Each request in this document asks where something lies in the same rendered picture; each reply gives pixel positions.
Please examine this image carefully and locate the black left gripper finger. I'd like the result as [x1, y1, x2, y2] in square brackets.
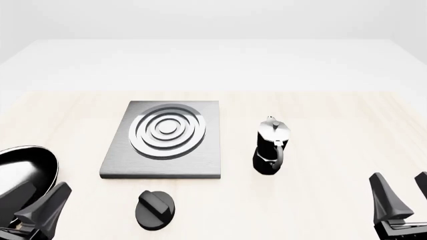
[0, 180, 37, 222]
[14, 181, 73, 240]

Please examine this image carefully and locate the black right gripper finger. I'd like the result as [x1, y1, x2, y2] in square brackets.
[368, 172, 415, 222]
[414, 171, 427, 199]

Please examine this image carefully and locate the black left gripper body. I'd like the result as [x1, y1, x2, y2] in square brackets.
[0, 219, 43, 240]

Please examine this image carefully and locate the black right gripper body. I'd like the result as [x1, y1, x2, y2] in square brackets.
[373, 217, 427, 240]

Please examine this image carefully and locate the flat grey stove plate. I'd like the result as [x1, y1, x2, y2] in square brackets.
[99, 100, 222, 180]

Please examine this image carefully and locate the round black stove knob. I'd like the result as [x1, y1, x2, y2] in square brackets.
[135, 190, 176, 231]

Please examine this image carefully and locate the black frying pan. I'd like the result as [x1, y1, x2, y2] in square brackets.
[0, 145, 60, 224]

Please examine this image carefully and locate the black moka pot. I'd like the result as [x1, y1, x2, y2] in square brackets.
[252, 115, 292, 176]

